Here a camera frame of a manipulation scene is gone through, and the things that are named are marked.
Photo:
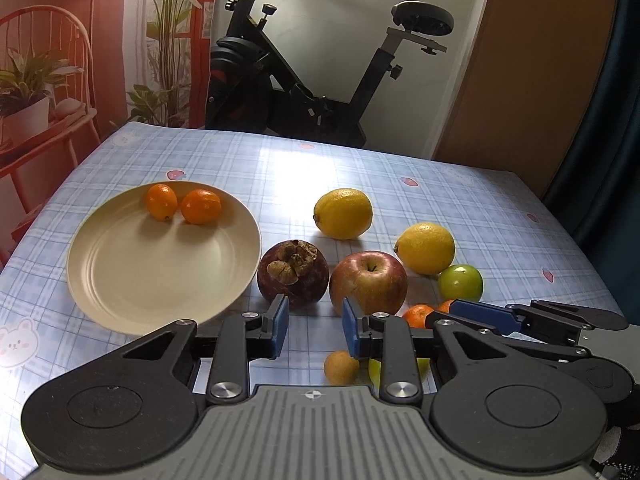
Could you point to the orange mandarin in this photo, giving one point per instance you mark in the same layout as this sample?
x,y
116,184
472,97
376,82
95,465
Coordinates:
x,y
445,306
417,316

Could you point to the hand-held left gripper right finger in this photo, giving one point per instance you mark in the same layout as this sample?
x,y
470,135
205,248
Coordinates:
x,y
350,330

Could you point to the brown longan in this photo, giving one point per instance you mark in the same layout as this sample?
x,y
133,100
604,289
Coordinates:
x,y
341,368

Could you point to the purple mangosteen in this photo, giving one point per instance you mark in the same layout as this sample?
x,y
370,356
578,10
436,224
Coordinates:
x,y
311,287

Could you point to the cream round plate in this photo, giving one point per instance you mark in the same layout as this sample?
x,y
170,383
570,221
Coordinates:
x,y
150,270

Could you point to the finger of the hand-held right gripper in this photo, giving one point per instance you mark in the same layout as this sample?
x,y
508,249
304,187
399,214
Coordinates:
x,y
485,314
530,345

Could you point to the small orange kumquat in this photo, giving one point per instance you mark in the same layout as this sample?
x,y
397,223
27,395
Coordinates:
x,y
201,206
161,202

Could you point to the yellow lemon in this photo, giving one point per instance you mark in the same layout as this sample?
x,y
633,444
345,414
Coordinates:
x,y
425,249
343,213

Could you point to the small green round fruit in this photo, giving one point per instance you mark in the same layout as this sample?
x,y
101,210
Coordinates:
x,y
460,283
375,370

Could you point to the printed wall backdrop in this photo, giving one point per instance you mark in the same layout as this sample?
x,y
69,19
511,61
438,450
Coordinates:
x,y
100,50

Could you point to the brown wooden door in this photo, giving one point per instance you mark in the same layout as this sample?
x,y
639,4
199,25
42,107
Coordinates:
x,y
530,70

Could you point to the person's right hand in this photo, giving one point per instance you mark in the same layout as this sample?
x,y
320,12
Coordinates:
x,y
620,455

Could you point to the red apple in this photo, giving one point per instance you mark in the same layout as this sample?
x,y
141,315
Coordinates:
x,y
370,280

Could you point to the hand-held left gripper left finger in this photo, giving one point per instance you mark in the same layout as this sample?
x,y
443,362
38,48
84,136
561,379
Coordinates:
x,y
281,325

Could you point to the dark blue curtain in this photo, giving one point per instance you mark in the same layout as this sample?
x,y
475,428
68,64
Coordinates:
x,y
605,150

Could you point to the black exercise bike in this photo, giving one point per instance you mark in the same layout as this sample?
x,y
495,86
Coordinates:
x,y
280,65

